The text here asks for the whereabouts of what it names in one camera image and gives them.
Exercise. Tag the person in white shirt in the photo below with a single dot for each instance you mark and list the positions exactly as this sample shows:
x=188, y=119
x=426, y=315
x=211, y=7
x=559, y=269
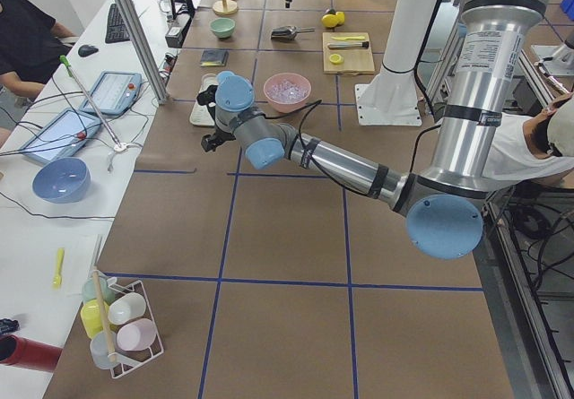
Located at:
x=538, y=148

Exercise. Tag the green tipped metal rod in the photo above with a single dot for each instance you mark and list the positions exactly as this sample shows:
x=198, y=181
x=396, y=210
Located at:
x=118, y=147

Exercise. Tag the person in black shirt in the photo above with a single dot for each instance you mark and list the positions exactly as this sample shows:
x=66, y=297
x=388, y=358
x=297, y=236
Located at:
x=31, y=45

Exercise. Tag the lemon slice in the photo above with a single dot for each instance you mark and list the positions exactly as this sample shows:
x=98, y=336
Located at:
x=336, y=59

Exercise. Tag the red cylinder bottle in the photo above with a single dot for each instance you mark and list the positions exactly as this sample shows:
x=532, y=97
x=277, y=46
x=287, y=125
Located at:
x=28, y=354

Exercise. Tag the metal ice scoop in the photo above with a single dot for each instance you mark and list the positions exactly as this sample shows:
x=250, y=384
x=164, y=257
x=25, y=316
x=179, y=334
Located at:
x=288, y=33

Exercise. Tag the gray folded cloth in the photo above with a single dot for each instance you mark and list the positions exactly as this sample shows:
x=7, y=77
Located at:
x=214, y=58

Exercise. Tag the white wire cup rack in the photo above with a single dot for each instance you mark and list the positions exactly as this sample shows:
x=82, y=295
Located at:
x=105, y=352

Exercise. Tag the wooden cup tree stand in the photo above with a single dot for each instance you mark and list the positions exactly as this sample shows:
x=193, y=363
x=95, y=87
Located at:
x=225, y=7

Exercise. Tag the far teach pendant tablet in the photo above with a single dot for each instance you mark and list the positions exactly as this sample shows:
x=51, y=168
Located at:
x=114, y=92

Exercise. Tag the pink cup in rack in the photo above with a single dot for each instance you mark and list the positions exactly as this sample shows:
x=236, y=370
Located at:
x=137, y=335

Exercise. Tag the white cup in rack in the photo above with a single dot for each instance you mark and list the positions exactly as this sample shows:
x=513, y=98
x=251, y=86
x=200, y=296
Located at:
x=130, y=306

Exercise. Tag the yellow cup in rack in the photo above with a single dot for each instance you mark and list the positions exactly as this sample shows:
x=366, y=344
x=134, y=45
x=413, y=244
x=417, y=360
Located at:
x=91, y=319

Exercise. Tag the steel muddler rod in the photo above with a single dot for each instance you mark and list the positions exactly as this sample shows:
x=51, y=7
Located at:
x=348, y=45

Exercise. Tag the black keyboard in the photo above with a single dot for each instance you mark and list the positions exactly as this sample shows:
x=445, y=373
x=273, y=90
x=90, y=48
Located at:
x=116, y=30

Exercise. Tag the teach pendant tablet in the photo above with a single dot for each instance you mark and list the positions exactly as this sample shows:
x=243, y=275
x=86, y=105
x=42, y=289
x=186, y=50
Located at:
x=62, y=137
x=114, y=92

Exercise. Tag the mint green bowl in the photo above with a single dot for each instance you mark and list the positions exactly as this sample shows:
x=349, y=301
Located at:
x=222, y=28

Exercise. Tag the yellow lemon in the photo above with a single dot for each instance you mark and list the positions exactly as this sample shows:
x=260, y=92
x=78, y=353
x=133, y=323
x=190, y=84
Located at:
x=330, y=20
x=340, y=18

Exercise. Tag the wooden cutting board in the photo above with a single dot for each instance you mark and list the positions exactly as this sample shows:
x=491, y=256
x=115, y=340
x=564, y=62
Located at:
x=356, y=61

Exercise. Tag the black computer mouse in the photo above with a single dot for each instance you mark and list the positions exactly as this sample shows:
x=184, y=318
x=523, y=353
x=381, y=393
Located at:
x=87, y=50

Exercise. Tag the blue bowl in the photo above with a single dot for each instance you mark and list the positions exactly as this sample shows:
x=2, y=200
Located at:
x=62, y=181

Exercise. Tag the near teach pendant tablet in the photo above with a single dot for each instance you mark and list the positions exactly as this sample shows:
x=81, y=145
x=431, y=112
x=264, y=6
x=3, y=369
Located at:
x=62, y=137

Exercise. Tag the yellow plastic knife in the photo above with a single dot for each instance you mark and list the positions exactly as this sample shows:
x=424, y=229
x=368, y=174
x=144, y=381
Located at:
x=348, y=38

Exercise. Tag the yellow spoon on desk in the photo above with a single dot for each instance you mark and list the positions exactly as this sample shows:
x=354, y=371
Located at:
x=57, y=276

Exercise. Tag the aluminium frame post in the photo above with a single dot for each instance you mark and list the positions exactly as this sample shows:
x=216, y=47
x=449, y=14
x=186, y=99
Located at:
x=142, y=49

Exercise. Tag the pink bowl of ice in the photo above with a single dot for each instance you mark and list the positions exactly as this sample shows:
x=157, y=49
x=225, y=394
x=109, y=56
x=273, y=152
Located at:
x=286, y=92

